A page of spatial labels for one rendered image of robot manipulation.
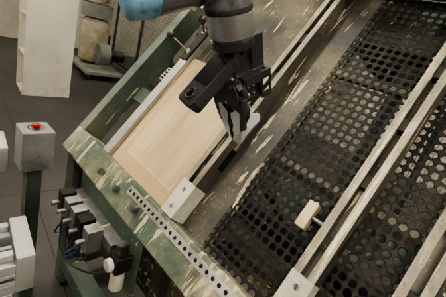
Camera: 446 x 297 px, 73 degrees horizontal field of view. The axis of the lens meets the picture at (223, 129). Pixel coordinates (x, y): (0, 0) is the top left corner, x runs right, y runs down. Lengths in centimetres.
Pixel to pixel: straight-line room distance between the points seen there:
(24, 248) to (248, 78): 57
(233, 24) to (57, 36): 436
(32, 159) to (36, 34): 336
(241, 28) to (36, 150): 115
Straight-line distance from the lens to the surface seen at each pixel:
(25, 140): 145
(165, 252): 101
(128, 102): 160
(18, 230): 83
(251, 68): 54
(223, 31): 48
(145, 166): 123
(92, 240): 120
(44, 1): 470
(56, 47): 479
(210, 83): 49
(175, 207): 100
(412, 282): 80
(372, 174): 89
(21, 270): 79
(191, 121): 121
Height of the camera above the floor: 151
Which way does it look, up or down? 18 degrees down
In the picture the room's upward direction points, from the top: 16 degrees clockwise
